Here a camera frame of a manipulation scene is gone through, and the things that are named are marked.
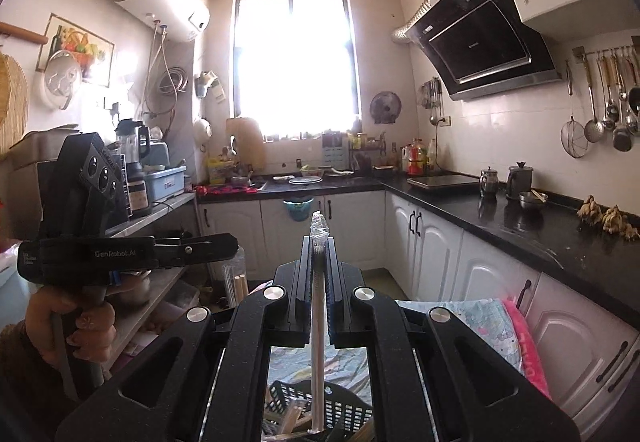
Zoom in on metal kettle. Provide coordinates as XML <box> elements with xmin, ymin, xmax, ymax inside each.
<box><xmin>506</xmin><ymin>161</ymin><xmax>534</xmax><ymax>202</ymax></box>

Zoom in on person's left forearm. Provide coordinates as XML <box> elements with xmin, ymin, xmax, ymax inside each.
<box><xmin>0</xmin><ymin>322</ymin><xmax>68</xmax><ymax>442</ymax></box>

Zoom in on row of hanging kitchen utensils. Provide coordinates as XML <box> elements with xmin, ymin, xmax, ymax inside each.
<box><xmin>597</xmin><ymin>47</ymin><xmax>640</xmax><ymax>153</ymax></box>

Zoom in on group of condiment bottles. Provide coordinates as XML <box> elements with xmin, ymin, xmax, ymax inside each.
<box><xmin>399</xmin><ymin>138</ymin><xmax>437</xmax><ymax>176</ymax></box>

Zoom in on teal hanging bag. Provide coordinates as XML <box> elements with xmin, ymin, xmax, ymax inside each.
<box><xmin>282</xmin><ymin>196</ymin><xmax>314</xmax><ymax>223</ymax></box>

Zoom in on grey storage container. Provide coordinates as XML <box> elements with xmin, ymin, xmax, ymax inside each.
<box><xmin>9</xmin><ymin>124</ymin><xmax>84</xmax><ymax>173</ymax></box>

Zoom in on glass pot lid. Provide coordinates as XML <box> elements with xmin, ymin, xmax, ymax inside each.
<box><xmin>43</xmin><ymin>49</ymin><xmax>84</xmax><ymax>111</ymax></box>

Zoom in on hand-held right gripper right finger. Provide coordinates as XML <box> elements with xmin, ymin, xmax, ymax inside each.
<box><xmin>326</xmin><ymin>236</ymin><xmax>581</xmax><ymax>442</ymax></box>

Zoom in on small black wall fan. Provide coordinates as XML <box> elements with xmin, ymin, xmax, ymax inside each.
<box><xmin>369</xmin><ymin>91</ymin><xmax>403</xmax><ymax>126</ymax></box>

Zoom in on silver exhaust duct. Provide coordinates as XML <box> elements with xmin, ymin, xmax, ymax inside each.
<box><xmin>391</xmin><ymin>0</ymin><xmax>434</xmax><ymax>49</ymax></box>

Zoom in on small metal teapot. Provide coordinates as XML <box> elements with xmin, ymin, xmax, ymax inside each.
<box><xmin>479</xmin><ymin>167</ymin><xmax>500</xmax><ymax>199</ymax></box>

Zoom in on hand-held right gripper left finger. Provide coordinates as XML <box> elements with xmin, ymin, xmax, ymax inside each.
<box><xmin>55</xmin><ymin>235</ymin><xmax>314</xmax><ymax>442</ymax></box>

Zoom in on black blender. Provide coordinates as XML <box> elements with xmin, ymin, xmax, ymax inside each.
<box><xmin>114</xmin><ymin>118</ymin><xmax>152</xmax><ymax>218</ymax></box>

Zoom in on ginger root clump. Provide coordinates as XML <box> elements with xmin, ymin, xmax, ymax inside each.
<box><xmin>601</xmin><ymin>205</ymin><xmax>640</xmax><ymax>241</ymax></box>
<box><xmin>577</xmin><ymin>194</ymin><xmax>607</xmax><ymax>226</ymax></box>

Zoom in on wooden rolling pin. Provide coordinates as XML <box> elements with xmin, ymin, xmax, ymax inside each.
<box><xmin>0</xmin><ymin>21</ymin><xmax>49</xmax><ymax>46</ymax></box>

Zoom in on fruit wall poster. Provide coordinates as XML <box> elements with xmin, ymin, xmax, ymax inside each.
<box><xmin>36</xmin><ymin>13</ymin><xmax>114</xmax><ymax>89</ymax></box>

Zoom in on light blue knife block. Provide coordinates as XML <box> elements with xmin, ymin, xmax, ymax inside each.
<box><xmin>321</xmin><ymin>131</ymin><xmax>350</xmax><ymax>164</ymax></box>

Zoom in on white base cabinets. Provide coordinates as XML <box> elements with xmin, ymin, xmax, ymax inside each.
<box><xmin>197</xmin><ymin>189</ymin><xmax>640</xmax><ymax>433</ymax></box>

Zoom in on metal bowl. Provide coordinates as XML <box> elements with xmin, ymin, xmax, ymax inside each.
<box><xmin>518</xmin><ymin>191</ymin><xmax>549</xmax><ymax>212</ymax></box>

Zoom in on black range hood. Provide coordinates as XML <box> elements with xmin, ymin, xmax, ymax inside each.
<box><xmin>404</xmin><ymin>0</ymin><xmax>564</xmax><ymax>102</ymax></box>

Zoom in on small hanging utensil set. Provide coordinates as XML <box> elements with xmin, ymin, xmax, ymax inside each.
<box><xmin>417</xmin><ymin>76</ymin><xmax>444</xmax><ymax>126</ymax></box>

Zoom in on tan cutting board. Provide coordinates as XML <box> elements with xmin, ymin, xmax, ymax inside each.
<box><xmin>225</xmin><ymin>117</ymin><xmax>267</xmax><ymax>166</ymax></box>

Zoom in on red cloth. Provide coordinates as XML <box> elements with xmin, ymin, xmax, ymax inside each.
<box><xmin>197</xmin><ymin>185</ymin><xmax>259</xmax><ymax>196</ymax></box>

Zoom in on metal shelf rack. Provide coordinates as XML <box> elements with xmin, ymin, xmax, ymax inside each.
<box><xmin>107</xmin><ymin>192</ymin><xmax>202</xmax><ymax>373</ymax></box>

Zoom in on round bamboo tray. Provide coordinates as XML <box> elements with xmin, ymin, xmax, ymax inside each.
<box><xmin>0</xmin><ymin>53</ymin><xmax>31</xmax><ymax>159</ymax></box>

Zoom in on pink cloth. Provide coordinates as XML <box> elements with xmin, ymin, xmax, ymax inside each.
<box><xmin>501</xmin><ymin>298</ymin><xmax>552</xmax><ymax>400</ymax></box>

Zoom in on wire skimmer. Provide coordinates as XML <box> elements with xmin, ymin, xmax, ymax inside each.
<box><xmin>560</xmin><ymin>61</ymin><xmax>591</xmax><ymax>159</ymax></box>

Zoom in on window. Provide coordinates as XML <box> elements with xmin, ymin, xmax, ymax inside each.
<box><xmin>232</xmin><ymin>0</ymin><xmax>362</xmax><ymax>141</ymax></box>

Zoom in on induction cooktop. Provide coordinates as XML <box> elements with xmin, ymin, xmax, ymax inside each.
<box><xmin>406</xmin><ymin>174</ymin><xmax>482</xmax><ymax>191</ymax></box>

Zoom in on printed blanket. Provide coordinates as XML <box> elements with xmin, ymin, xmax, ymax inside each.
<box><xmin>267</xmin><ymin>297</ymin><xmax>528</xmax><ymax>403</ymax></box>

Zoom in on dark green utensil basket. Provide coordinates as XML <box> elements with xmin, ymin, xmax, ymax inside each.
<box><xmin>265</xmin><ymin>379</ymin><xmax>377</xmax><ymax>442</ymax></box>

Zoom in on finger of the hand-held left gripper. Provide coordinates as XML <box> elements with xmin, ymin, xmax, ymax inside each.
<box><xmin>152</xmin><ymin>233</ymin><xmax>239</xmax><ymax>269</ymax></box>

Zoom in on metal ladle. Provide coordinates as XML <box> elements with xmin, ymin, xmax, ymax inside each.
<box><xmin>581</xmin><ymin>53</ymin><xmax>604</xmax><ymax>144</ymax></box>

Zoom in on shower hose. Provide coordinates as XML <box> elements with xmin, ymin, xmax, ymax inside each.
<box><xmin>145</xmin><ymin>22</ymin><xmax>191</xmax><ymax>121</ymax></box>

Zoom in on black kitchen countertop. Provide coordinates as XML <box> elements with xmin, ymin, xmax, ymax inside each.
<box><xmin>196</xmin><ymin>171</ymin><xmax>640</xmax><ymax>318</ymax></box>

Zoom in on blue plastic tub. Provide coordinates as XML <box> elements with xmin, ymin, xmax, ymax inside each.
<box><xmin>142</xmin><ymin>165</ymin><xmax>188</xmax><ymax>203</ymax></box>

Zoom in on metal utensil rail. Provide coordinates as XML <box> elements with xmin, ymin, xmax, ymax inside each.
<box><xmin>572</xmin><ymin>43</ymin><xmax>640</xmax><ymax>59</ymax></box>

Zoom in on person's left hand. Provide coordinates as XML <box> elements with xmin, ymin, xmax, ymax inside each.
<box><xmin>25</xmin><ymin>288</ymin><xmax>119</xmax><ymax>368</ymax></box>

